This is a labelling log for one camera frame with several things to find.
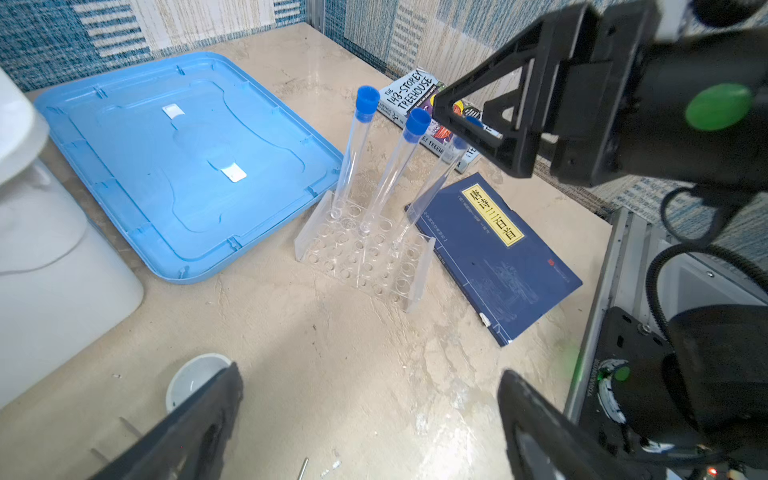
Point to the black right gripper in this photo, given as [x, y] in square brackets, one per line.
[597, 54]

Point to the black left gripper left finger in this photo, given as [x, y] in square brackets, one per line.
[191, 441]

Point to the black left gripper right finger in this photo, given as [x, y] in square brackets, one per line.
[543, 444]

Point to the blue capped test tube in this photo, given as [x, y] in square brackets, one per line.
[447, 162]
[415, 127]
[366, 105]

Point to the white plastic storage bin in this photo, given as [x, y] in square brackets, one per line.
[63, 285]

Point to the clear test tube rack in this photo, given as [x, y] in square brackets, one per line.
[334, 245]

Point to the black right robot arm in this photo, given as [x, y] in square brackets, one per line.
[697, 114]

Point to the small white ceramic dish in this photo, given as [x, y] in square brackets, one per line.
[192, 376]

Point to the colourful treehouse book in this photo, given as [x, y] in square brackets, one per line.
[417, 89]

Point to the dark blue book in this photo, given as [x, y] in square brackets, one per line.
[508, 274]

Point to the blue plastic bin lid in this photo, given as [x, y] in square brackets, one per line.
[192, 160]

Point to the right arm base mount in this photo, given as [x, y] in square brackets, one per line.
[696, 398]

